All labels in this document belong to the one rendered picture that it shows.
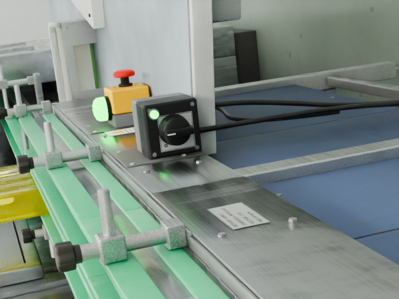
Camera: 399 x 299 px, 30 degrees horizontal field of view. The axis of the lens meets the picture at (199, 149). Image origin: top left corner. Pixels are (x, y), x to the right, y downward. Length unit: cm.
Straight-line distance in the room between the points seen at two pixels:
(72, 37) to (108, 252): 112
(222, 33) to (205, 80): 167
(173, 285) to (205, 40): 49
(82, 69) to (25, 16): 357
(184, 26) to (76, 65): 75
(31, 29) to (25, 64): 277
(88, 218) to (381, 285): 41
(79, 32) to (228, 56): 106
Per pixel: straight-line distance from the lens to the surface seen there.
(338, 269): 63
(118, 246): 74
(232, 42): 278
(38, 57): 262
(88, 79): 182
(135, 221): 86
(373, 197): 87
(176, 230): 75
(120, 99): 133
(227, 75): 278
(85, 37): 181
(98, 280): 91
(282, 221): 75
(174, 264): 72
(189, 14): 108
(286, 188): 93
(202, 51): 109
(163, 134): 104
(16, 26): 537
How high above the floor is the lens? 106
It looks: 16 degrees down
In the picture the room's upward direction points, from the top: 100 degrees counter-clockwise
